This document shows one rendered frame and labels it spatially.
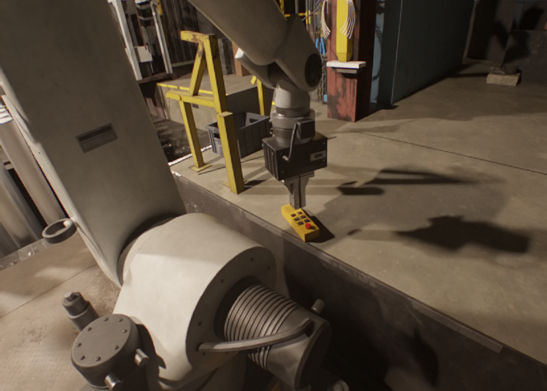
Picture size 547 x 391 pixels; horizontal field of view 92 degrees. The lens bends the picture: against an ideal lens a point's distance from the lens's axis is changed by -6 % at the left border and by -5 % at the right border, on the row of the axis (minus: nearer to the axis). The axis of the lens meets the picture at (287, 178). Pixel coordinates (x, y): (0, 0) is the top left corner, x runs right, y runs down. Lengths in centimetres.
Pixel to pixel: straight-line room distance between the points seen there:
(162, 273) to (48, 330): 183
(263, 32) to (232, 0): 12
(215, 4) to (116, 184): 48
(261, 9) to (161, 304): 70
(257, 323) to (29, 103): 60
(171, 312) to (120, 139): 40
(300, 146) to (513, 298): 92
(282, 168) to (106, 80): 60
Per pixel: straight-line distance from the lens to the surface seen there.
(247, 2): 75
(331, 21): 268
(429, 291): 117
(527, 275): 140
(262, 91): 228
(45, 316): 257
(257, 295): 64
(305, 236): 125
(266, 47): 83
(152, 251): 71
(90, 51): 73
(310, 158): 107
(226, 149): 153
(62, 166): 73
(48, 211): 343
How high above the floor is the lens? 158
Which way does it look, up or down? 30 degrees down
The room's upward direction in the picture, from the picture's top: 4 degrees counter-clockwise
